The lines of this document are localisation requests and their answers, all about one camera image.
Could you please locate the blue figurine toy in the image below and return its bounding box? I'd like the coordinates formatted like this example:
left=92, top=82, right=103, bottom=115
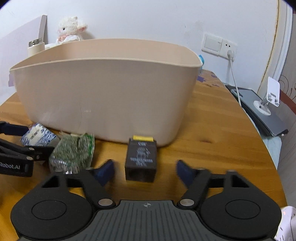
left=198, top=55, right=205, bottom=69

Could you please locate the white plug and cable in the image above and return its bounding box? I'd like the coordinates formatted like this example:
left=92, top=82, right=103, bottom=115
left=227, top=49, right=242, bottom=106

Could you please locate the purple white board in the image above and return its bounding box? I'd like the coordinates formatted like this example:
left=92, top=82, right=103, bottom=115
left=1, top=15, right=47, bottom=104

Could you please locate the white wall switch socket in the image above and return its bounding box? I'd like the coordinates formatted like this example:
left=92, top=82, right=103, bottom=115
left=202, top=33, right=237, bottom=59

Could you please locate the white phone stand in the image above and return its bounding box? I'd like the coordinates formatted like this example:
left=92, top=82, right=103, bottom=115
left=253, top=77, right=280, bottom=116

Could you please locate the beige plastic storage bin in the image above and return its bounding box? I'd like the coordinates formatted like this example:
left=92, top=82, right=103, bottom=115
left=10, top=39, right=203, bottom=146

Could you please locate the white plush lamb toy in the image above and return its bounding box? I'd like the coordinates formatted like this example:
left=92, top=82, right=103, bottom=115
left=56, top=16, right=88, bottom=44

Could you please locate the blue white patterned box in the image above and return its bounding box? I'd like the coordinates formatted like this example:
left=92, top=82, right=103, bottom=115
left=21, top=123, right=60, bottom=147

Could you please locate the black box yellow top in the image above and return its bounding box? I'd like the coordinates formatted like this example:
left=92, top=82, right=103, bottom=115
left=125, top=135, right=157, bottom=183

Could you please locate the clear bag of green herbs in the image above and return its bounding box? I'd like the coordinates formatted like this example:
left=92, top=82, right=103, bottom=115
left=49, top=133, right=95, bottom=174

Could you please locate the cream thermos bottle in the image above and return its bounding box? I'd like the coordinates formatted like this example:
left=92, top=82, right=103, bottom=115
left=28, top=38, right=45, bottom=57

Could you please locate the dark grey laptop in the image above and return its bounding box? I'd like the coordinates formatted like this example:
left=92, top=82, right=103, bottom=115
left=226, top=78, right=288, bottom=137

